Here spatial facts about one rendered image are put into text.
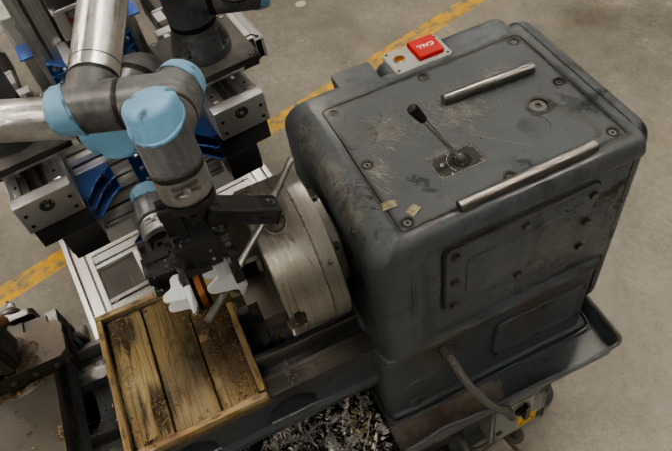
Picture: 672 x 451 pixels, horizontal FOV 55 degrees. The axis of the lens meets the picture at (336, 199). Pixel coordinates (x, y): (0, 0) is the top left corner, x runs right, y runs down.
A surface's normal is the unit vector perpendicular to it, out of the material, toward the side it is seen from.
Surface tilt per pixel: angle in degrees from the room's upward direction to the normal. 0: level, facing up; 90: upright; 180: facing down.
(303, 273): 52
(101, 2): 28
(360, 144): 0
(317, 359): 0
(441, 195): 0
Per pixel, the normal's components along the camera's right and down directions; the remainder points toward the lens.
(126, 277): -0.12, -0.63
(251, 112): 0.50, 0.63
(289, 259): 0.18, -0.04
